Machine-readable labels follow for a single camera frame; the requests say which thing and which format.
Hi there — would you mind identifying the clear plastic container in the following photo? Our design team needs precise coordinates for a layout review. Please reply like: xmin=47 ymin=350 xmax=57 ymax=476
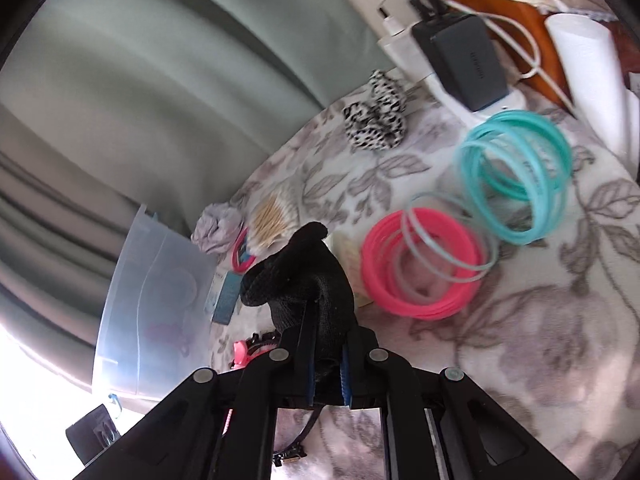
xmin=92 ymin=204 xmax=219 ymax=408

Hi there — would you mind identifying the grey crumpled cloth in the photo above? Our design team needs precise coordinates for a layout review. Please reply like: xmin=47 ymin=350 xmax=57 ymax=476
xmin=191 ymin=203 xmax=246 ymax=256

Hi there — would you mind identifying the black pouch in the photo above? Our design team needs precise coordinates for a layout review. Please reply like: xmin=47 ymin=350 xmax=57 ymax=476
xmin=65 ymin=402 xmax=121 ymax=466

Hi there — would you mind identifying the white and blue medicine box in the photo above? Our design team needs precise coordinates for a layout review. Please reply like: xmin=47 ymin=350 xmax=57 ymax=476
xmin=212 ymin=270 xmax=241 ymax=325

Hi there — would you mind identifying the black knit glove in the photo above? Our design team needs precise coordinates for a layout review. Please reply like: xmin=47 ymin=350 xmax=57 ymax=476
xmin=240 ymin=221 xmax=356 ymax=406

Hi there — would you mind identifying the black power adapter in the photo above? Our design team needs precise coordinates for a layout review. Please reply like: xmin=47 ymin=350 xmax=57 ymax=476
xmin=411 ymin=14 xmax=508 ymax=112

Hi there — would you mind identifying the white paper roll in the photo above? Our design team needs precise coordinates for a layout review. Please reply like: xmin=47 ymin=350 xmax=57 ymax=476
xmin=544 ymin=12 xmax=633 ymax=161

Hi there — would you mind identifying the black cable with connector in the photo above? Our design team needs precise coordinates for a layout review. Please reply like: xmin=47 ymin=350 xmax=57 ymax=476
xmin=270 ymin=405 xmax=323 ymax=466

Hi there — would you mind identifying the pink filament coil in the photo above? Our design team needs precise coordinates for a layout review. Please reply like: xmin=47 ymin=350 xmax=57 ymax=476
xmin=361 ymin=192 xmax=501 ymax=320

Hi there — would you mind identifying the bag of cotton swabs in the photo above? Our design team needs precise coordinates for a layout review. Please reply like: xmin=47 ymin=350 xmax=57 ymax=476
xmin=247 ymin=180 xmax=306 ymax=256

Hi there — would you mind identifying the white power strip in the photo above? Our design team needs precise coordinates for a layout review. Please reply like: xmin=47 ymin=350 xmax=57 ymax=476
xmin=375 ymin=30 xmax=526 ymax=126

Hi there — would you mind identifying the pale green curtain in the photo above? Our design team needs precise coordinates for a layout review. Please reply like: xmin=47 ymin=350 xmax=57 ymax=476
xmin=0 ymin=0 xmax=381 ymax=401

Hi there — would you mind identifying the pink and black hair clip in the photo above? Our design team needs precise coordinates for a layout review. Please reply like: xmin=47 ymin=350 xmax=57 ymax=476
xmin=231 ymin=330 xmax=281 ymax=371

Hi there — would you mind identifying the teal filament coil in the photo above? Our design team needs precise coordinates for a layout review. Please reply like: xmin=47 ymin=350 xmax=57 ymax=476
xmin=452 ymin=110 xmax=574 ymax=246

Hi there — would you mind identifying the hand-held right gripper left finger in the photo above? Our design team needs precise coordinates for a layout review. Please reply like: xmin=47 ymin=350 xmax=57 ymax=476
xmin=72 ymin=302 xmax=321 ymax=480

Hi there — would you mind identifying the pink hair tie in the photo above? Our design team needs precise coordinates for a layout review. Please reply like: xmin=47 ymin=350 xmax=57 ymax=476
xmin=231 ymin=227 xmax=258 ymax=273

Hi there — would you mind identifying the white plug charger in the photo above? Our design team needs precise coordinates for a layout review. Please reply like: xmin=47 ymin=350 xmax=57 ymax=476
xmin=377 ymin=0 xmax=416 ymax=36

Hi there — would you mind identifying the brown wooden hanger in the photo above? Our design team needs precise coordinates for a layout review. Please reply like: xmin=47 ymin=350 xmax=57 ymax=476
xmin=425 ymin=0 xmax=578 ymax=121

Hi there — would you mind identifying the floral printed blanket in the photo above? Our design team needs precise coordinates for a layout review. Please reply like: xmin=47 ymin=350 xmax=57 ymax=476
xmin=205 ymin=80 xmax=640 ymax=480

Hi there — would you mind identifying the white charging cable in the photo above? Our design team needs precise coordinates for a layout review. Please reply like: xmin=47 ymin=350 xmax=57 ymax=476
xmin=385 ymin=0 xmax=576 ymax=106

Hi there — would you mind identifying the black and white spotted scrunchie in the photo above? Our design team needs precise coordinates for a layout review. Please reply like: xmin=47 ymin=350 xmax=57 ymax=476
xmin=342 ymin=70 xmax=408 ymax=152

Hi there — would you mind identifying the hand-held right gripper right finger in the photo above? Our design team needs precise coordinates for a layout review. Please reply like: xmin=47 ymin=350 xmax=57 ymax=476
xmin=340 ymin=327 xmax=576 ymax=480

